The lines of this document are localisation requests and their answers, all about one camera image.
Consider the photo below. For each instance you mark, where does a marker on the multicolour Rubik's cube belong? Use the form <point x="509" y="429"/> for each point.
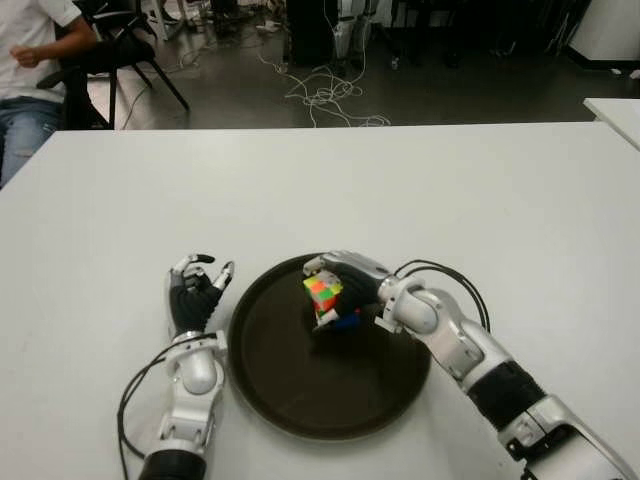
<point x="322" y="295"/>

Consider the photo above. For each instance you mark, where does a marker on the seated person white shirt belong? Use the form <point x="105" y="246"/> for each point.
<point x="25" y="30"/>

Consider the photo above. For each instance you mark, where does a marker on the white power strip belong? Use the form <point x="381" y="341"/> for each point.
<point x="269" y="26"/>

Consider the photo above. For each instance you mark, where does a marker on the white side table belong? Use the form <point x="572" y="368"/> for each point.
<point x="620" y="117"/>

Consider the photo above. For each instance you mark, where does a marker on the small white floor object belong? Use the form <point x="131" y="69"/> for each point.
<point x="632" y="74"/>

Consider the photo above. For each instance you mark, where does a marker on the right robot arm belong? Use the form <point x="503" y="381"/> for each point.
<point x="435" y="320"/>

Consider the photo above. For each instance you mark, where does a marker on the dark round plate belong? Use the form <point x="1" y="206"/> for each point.
<point x="325" y="390"/>

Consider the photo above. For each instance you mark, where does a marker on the black rolling chair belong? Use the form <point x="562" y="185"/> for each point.
<point x="396" y="62"/>

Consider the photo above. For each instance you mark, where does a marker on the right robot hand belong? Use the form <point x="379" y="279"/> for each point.
<point x="357" y="285"/>

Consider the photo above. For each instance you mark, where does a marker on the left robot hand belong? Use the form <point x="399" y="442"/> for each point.
<point x="190" y="305"/>

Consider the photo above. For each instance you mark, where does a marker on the black cabinet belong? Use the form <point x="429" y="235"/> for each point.
<point x="310" y="30"/>

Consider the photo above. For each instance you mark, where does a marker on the white board frame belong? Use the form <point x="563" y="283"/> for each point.
<point x="167" y="25"/>

